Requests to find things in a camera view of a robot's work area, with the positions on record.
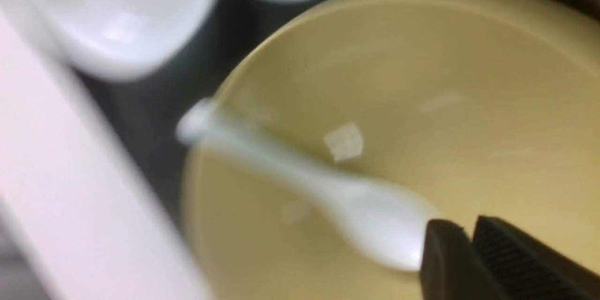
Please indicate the black serving tray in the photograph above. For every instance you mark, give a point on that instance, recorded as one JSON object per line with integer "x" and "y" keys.
{"x": 144, "y": 113}

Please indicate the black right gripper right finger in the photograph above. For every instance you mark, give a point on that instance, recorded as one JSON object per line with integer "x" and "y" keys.
{"x": 528, "y": 269}

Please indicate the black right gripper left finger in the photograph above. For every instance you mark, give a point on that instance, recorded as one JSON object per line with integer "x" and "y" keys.
{"x": 451, "y": 269}

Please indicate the yellow noodle bowl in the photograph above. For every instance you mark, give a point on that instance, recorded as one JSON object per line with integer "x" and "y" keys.
{"x": 481, "y": 106}

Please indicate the white ceramic soup spoon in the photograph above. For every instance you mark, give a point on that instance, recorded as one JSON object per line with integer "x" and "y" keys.
{"x": 380, "y": 219}

